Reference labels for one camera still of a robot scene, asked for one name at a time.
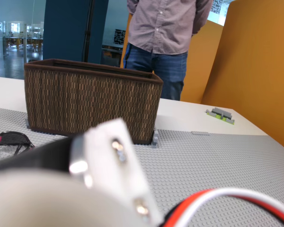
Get orange partition panel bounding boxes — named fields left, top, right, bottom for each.
left=200, top=0, right=284, bottom=155
left=120, top=13, right=226, bottom=105

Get red white black servo cable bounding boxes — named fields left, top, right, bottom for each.
left=158, top=187, right=284, bottom=227

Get person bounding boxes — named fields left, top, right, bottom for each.
left=123, top=0, right=214, bottom=101

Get small grey green brick build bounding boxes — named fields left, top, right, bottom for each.
left=205, top=106, right=236, bottom=125

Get grey studded baseplate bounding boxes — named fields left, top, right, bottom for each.
left=0, top=106, right=284, bottom=227

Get black pink sunglasses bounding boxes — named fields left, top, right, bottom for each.
left=0, top=131, right=36, bottom=157

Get black stand pole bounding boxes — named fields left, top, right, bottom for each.
left=81, top=0, right=96, bottom=63

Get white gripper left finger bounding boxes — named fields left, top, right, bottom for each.
left=0, top=168, right=134, bottom=227

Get blue lanyard strap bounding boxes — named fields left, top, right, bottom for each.
left=123, top=43, right=133, bottom=70

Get brown woven fabric bin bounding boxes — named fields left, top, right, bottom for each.
left=23, top=58, right=164, bottom=145

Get teal partition panel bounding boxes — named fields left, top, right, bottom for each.
left=42, top=0, right=110, bottom=65

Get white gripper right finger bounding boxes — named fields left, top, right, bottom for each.
left=69, top=118, right=163, bottom=227

